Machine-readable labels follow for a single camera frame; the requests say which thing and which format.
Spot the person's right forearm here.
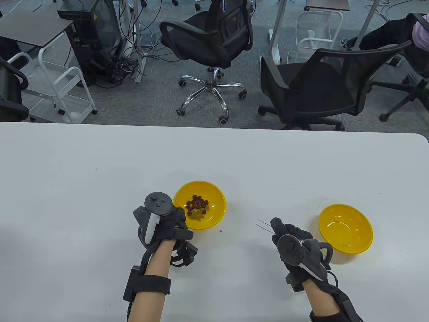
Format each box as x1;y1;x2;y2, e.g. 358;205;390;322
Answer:
302;280;339;322

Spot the black mesh office chair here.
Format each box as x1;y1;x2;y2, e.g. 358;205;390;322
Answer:
258;40;413;131

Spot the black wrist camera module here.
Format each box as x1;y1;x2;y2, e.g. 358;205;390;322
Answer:
285;272;305;293
170;241;198;268

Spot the dark grey desk top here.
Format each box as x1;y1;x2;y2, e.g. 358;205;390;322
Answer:
304;0;350;12
0;9;75;48

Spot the person's left forearm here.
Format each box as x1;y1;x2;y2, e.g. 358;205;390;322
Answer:
129;240;176;322

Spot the black computer tower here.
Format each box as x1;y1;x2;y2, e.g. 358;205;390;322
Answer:
57;0;123;84

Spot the person's left hand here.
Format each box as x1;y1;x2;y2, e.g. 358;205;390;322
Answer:
146;206;195;251

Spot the white power strip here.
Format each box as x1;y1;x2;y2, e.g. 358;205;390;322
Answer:
135;50;148;83

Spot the black forearm strap box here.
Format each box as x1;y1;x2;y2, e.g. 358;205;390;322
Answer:
123;265;172;302
309;285;364;322

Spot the black office chair chrome base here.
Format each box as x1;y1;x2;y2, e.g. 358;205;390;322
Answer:
159;0;254;124

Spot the person's right hand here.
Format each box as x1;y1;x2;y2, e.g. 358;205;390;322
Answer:
271;217;335;292

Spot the white desk leg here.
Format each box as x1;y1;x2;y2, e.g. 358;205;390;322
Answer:
354;0;381;51
268;0;288;65
132;0;144;67

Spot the yellow plastic bowl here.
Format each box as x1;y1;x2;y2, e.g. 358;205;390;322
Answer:
318;204;374;254
173;181;227;231

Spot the tangle of black cables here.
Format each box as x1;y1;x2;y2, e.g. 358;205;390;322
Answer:
77;0;165;88

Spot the pile of dark raisins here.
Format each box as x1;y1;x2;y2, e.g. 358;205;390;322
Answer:
185;194;210;220

